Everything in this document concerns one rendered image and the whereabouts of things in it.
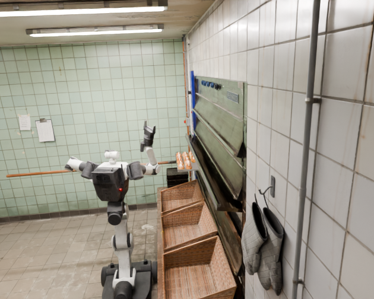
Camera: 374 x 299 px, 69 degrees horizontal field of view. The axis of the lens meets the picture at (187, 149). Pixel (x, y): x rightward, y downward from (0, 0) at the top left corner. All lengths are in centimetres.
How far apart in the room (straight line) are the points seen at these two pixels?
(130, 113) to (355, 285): 368
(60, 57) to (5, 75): 78
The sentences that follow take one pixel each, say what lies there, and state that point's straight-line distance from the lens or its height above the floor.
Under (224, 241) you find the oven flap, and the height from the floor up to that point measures 94.
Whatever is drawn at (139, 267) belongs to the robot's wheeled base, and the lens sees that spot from 315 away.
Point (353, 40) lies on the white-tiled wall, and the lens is 72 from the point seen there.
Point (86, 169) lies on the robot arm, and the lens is 255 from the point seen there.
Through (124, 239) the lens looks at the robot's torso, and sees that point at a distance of 274.
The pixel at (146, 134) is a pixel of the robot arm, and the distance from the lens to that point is 237.
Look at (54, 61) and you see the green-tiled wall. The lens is 428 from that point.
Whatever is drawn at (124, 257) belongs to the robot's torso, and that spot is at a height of 47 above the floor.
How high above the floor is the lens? 218
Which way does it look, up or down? 17 degrees down
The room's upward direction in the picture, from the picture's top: 3 degrees counter-clockwise
